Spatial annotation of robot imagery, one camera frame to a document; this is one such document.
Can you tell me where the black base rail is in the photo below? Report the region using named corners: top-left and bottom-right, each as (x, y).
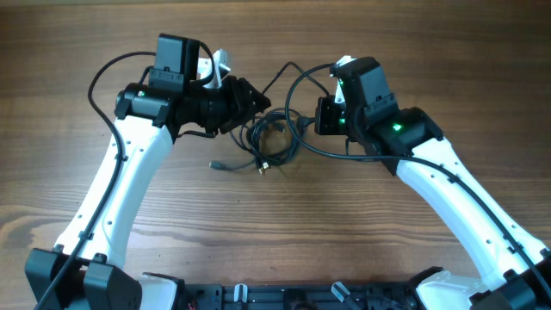
top-left (186, 282), bottom-right (424, 310)

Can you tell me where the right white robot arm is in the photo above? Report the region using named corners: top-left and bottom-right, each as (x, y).
top-left (315, 56), bottom-right (550, 309)

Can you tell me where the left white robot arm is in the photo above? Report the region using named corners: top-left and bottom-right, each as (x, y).
top-left (25, 34), bottom-right (270, 309)

